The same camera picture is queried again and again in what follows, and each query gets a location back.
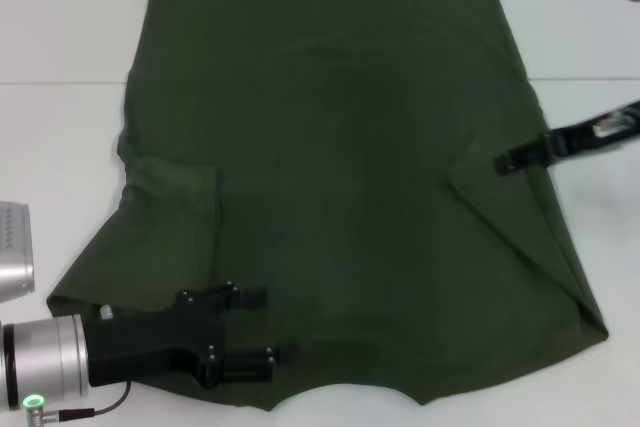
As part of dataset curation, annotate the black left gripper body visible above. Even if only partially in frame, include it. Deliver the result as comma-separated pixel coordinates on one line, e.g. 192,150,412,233
83,290,227,389

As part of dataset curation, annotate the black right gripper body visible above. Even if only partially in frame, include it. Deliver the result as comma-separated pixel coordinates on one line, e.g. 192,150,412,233
546,98,640,164

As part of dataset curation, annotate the dark green shirt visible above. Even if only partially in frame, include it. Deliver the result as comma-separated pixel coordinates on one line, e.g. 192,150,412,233
45,0,611,411

